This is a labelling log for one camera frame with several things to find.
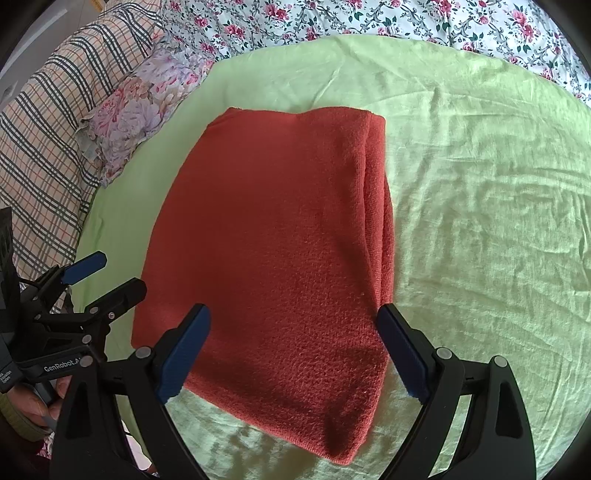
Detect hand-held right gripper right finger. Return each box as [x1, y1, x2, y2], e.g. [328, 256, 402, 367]
[376, 302, 539, 480]

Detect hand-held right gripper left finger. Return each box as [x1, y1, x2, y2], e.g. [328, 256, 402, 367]
[48, 303, 212, 480]

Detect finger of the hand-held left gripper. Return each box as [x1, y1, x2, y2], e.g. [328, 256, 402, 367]
[28, 251, 109, 315]
[69, 277, 148, 365]

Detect rust orange knit sweater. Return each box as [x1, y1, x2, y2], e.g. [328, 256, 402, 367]
[130, 106, 395, 465]

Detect person's left hand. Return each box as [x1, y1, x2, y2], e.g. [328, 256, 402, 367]
[10, 375, 75, 431]

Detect plaid checked blanket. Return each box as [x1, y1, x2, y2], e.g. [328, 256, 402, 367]
[0, 7, 168, 315]

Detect light green bed sheet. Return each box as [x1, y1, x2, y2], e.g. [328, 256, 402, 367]
[73, 34, 591, 480]

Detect pink floral pillow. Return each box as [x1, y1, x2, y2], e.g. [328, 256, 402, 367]
[75, 41, 217, 189]

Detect white floral bed cover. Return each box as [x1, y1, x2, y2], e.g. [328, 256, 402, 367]
[157, 0, 591, 106]

